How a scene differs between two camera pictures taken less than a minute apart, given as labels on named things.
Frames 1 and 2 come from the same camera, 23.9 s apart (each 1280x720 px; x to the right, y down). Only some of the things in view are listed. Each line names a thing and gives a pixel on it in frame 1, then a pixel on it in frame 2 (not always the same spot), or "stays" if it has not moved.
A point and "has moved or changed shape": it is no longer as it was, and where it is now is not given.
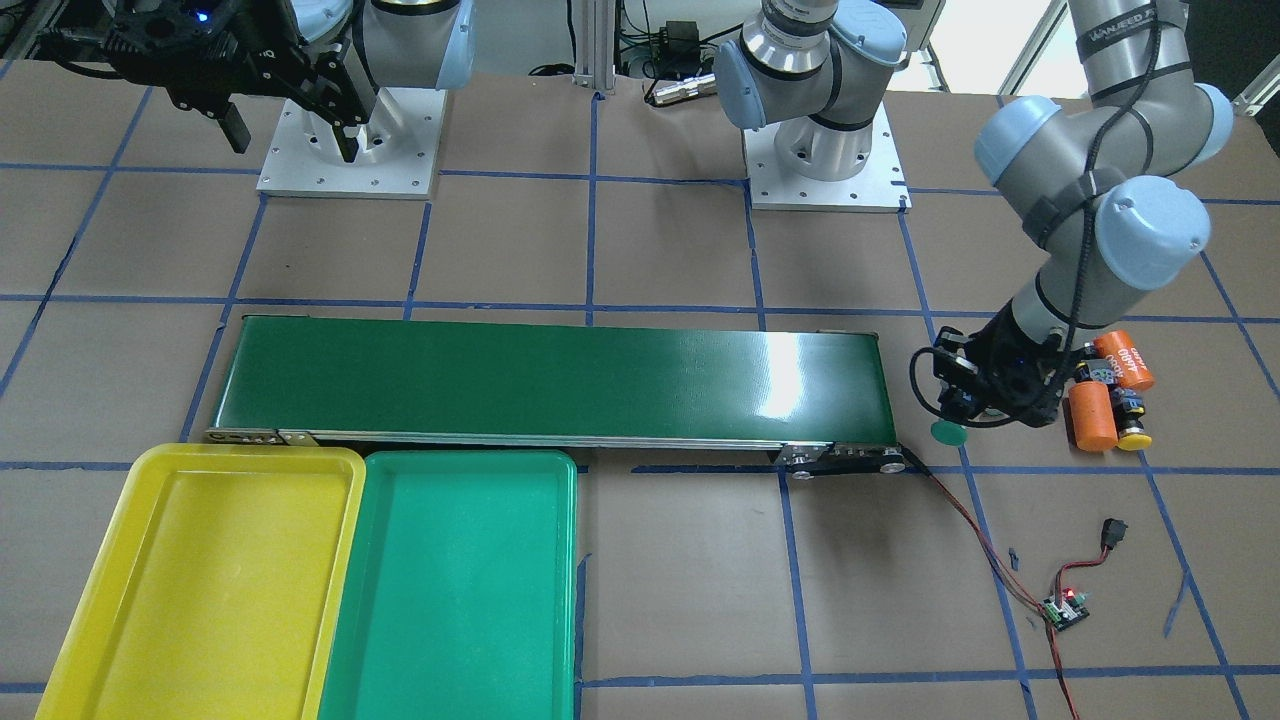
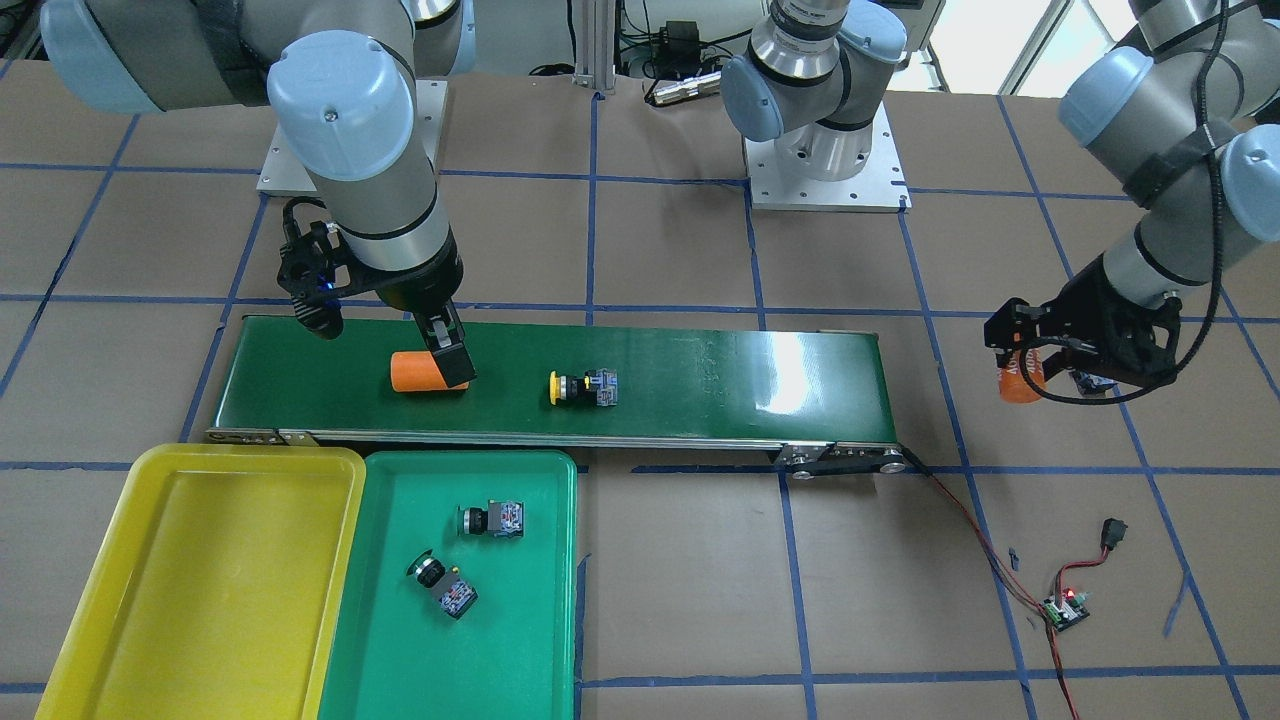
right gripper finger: [342, 100] -> [441, 330]
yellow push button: [1101, 370] has moved or changed shape
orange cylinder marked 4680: [1130, 367] has moved or changed shape
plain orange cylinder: [1093, 416] -> [418, 370]
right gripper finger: [235, 129] -> [323, 317]
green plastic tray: [458, 599] stays
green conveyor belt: [815, 389] stays
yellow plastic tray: [218, 587] stays
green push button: [948, 432] -> [456, 595]
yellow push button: [1128, 409] -> [1091, 385]
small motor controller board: [1069, 612] stays
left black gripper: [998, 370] -> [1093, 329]
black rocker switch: [1113, 530] stays
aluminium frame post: [595, 45] stays
